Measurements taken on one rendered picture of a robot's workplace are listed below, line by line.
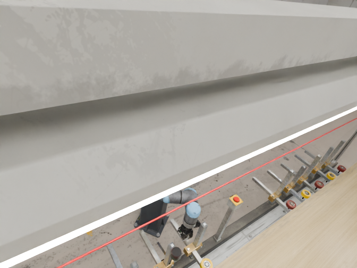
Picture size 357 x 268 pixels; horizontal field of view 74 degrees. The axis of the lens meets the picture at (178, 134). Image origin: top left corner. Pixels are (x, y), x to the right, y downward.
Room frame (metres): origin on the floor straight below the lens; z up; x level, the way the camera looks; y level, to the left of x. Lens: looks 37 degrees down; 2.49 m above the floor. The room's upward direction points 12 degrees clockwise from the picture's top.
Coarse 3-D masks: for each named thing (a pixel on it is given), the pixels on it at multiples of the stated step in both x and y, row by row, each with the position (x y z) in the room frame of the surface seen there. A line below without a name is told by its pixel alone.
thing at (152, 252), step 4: (140, 232) 0.91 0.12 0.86; (144, 236) 0.89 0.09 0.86; (144, 240) 0.86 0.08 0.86; (148, 240) 0.87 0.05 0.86; (148, 244) 0.84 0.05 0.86; (148, 248) 0.81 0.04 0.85; (152, 248) 0.82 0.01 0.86; (152, 252) 0.79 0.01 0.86; (152, 256) 0.77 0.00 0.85; (156, 256) 0.77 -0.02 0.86; (156, 260) 0.75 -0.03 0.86; (156, 264) 0.73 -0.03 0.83
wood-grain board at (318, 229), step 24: (336, 192) 1.69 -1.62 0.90; (288, 216) 1.29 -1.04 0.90; (312, 216) 1.34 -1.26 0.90; (336, 216) 1.39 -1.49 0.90; (264, 240) 1.02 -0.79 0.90; (288, 240) 1.07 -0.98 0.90; (312, 240) 1.11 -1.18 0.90; (336, 240) 1.15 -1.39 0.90; (240, 264) 0.81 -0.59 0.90; (264, 264) 0.85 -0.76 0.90; (288, 264) 0.88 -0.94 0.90; (312, 264) 0.92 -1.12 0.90; (336, 264) 0.95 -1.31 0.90
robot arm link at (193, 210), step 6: (192, 204) 0.96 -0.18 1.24; (198, 204) 0.97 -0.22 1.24; (186, 210) 0.92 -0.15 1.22; (192, 210) 0.91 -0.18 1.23; (198, 210) 0.92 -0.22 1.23; (186, 216) 0.90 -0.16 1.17; (192, 216) 0.89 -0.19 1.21; (198, 216) 0.91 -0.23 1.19; (186, 222) 0.89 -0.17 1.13; (192, 222) 0.89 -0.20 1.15
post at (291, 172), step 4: (288, 172) 1.57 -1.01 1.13; (292, 172) 1.55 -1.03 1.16; (288, 176) 1.56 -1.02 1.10; (284, 180) 1.57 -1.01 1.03; (288, 180) 1.56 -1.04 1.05; (280, 184) 1.57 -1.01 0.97; (284, 184) 1.55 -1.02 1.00; (280, 188) 1.56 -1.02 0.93; (276, 192) 1.57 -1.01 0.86; (280, 192) 1.56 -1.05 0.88
